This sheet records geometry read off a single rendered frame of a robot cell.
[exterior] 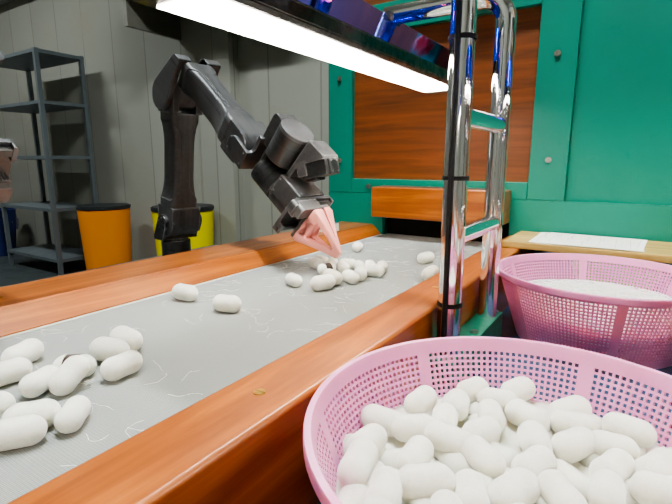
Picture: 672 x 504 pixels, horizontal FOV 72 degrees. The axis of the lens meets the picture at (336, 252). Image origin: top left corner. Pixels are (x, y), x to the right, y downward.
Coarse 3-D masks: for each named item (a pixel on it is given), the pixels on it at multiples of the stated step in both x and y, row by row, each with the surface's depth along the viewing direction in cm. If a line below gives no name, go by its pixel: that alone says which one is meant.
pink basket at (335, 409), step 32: (384, 352) 36; (416, 352) 38; (448, 352) 39; (480, 352) 39; (512, 352) 38; (544, 352) 38; (576, 352) 36; (352, 384) 33; (384, 384) 36; (416, 384) 37; (448, 384) 38; (544, 384) 37; (576, 384) 36; (608, 384) 35; (640, 384) 33; (320, 416) 28; (352, 416) 33; (640, 416) 33; (320, 448) 27; (320, 480) 21
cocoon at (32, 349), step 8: (16, 344) 40; (24, 344) 40; (32, 344) 41; (40, 344) 41; (8, 352) 39; (16, 352) 39; (24, 352) 39; (32, 352) 40; (40, 352) 41; (0, 360) 39; (32, 360) 40
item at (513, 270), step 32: (512, 256) 72; (544, 256) 75; (576, 256) 74; (608, 256) 73; (512, 288) 61; (544, 288) 55; (640, 288) 69; (544, 320) 57; (576, 320) 54; (608, 320) 52; (640, 320) 51; (608, 352) 54; (640, 352) 53
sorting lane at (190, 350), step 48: (384, 240) 105; (432, 240) 105; (240, 288) 65; (288, 288) 65; (336, 288) 65; (384, 288) 65; (48, 336) 47; (96, 336) 47; (144, 336) 47; (192, 336) 47; (240, 336) 47; (288, 336) 47; (96, 384) 37; (144, 384) 37; (192, 384) 37; (48, 432) 30; (96, 432) 30; (0, 480) 26; (48, 480) 26
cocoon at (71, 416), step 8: (72, 400) 31; (80, 400) 31; (88, 400) 32; (64, 408) 30; (72, 408) 30; (80, 408) 31; (88, 408) 31; (56, 416) 30; (64, 416) 30; (72, 416) 30; (80, 416) 30; (56, 424) 30; (64, 424) 30; (72, 424) 30; (80, 424) 30; (64, 432) 30; (72, 432) 30
